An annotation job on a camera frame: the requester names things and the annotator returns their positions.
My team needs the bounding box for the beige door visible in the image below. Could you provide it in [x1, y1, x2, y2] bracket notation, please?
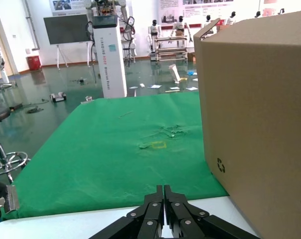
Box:
[0, 11, 19, 75]

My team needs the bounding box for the metal workbench rack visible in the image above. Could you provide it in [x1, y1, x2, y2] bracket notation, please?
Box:
[154, 35, 188, 63]

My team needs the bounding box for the white robot on pedestal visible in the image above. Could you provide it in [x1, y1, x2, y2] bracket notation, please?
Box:
[84, 0, 138, 68]

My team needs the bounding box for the wide wall info board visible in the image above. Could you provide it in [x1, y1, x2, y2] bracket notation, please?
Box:
[157, 0, 235, 25]

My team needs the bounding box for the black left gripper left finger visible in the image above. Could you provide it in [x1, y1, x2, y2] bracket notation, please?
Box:
[89, 184, 165, 239]

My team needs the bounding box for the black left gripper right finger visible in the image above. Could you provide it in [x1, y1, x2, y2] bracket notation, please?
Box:
[164, 184, 261, 239]

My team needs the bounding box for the white Tianqing robot pedestal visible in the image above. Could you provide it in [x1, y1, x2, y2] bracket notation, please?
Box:
[92, 14, 128, 99]

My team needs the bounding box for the black round stool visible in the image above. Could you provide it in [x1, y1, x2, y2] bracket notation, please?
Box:
[122, 48, 134, 67]

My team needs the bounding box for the red white wall poster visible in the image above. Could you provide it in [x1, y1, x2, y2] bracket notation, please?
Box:
[49, 0, 88, 13]

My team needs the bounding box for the grey wall pipe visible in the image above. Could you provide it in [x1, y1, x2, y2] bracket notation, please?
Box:
[24, 0, 41, 51]

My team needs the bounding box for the tilted white carton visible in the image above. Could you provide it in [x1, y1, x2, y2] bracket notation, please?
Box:
[168, 64, 181, 84]

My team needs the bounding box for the red bin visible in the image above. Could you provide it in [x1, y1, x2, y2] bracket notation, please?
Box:
[26, 56, 41, 71]

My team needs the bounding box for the large metal table clamp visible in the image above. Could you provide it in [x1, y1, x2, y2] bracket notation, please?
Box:
[0, 185, 20, 217]

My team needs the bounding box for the large brown cardboard box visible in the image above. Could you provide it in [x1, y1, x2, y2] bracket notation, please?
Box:
[193, 9, 301, 239]

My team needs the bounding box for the green table cloth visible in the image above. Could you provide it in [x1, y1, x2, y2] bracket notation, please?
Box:
[0, 91, 230, 221]

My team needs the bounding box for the dark display screen on stand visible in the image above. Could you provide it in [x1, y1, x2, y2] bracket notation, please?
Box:
[43, 14, 96, 72]

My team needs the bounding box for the black white floor device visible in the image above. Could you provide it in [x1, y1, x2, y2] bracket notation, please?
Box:
[50, 92, 67, 103]

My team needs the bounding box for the black floor cable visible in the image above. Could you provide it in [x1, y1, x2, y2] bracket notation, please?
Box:
[25, 98, 50, 115]

